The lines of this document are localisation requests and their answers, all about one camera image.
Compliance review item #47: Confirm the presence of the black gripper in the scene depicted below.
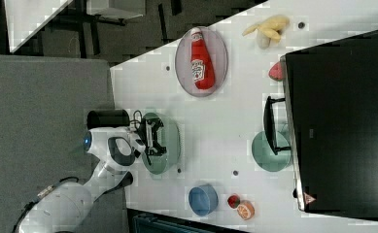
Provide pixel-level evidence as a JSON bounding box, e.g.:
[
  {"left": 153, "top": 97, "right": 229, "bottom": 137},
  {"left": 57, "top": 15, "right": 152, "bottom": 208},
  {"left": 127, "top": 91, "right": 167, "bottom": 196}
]
[{"left": 138, "top": 118, "right": 167, "bottom": 156}]

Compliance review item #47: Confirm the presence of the green oval strainer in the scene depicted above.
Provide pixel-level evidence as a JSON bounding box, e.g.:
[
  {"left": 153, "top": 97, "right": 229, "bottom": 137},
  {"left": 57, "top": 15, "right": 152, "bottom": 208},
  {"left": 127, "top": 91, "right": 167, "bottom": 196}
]
[{"left": 142, "top": 113, "right": 181, "bottom": 175}]

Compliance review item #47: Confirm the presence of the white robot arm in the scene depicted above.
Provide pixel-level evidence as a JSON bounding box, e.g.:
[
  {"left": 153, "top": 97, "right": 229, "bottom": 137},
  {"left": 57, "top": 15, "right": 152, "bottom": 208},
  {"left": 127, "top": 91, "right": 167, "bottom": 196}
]
[{"left": 12, "top": 118, "right": 166, "bottom": 233}]

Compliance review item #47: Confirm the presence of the blue bowl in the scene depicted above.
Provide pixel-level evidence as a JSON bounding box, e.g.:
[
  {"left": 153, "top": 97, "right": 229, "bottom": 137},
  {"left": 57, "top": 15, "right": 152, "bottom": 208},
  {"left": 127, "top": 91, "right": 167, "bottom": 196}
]
[{"left": 189, "top": 183, "right": 219, "bottom": 216}]

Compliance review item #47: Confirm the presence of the red ketchup bottle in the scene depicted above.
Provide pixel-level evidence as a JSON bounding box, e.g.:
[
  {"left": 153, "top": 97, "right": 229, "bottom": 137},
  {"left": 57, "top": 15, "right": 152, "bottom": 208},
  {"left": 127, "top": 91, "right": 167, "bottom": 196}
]
[{"left": 190, "top": 27, "right": 215, "bottom": 90}]

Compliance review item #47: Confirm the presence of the small red toy fruit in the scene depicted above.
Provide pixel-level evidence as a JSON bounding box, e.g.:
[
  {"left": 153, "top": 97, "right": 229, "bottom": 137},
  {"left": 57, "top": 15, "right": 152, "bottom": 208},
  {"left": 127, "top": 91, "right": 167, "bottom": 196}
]
[{"left": 227, "top": 194, "right": 240, "bottom": 209}]

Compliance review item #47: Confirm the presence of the green mug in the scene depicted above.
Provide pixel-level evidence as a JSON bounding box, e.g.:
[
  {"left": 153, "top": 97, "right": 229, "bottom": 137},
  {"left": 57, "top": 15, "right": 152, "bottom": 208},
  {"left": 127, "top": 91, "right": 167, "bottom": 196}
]
[{"left": 252, "top": 131, "right": 292, "bottom": 172}]

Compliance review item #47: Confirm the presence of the grey round plate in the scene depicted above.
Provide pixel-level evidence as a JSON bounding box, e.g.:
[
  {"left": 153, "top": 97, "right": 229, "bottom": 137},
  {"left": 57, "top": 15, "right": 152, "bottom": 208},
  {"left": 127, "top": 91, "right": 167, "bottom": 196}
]
[{"left": 175, "top": 26, "right": 228, "bottom": 97}]

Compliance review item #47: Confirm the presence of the toy orange half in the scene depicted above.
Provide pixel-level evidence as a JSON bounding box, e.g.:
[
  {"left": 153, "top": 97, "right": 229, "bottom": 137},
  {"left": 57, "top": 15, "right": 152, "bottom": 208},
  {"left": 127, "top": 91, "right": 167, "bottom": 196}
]
[{"left": 237, "top": 201, "right": 255, "bottom": 220}]

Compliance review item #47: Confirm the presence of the red toy strawberry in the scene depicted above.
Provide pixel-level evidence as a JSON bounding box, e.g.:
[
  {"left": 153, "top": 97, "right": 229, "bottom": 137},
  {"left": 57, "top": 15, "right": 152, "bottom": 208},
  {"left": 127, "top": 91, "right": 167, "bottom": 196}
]
[{"left": 268, "top": 62, "right": 283, "bottom": 82}]

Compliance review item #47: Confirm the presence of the yellow toy banana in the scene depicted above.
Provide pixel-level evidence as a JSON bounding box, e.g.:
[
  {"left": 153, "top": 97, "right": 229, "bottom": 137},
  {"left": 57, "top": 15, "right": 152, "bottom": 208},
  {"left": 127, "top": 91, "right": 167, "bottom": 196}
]
[{"left": 242, "top": 15, "right": 290, "bottom": 50}]

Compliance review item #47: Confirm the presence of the toaster oven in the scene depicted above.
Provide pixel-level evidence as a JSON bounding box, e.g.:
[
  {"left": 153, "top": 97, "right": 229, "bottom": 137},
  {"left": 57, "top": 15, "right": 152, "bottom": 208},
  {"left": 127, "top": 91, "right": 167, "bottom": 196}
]
[{"left": 263, "top": 29, "right": 378, "bottom": 221}]

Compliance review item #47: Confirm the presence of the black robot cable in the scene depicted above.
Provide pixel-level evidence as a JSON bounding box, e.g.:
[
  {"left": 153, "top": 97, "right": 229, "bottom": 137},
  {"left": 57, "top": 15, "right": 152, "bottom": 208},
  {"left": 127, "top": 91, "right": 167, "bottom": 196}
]
[{"left": 129, "top": 110, "right": 144, "bottom": 130}]

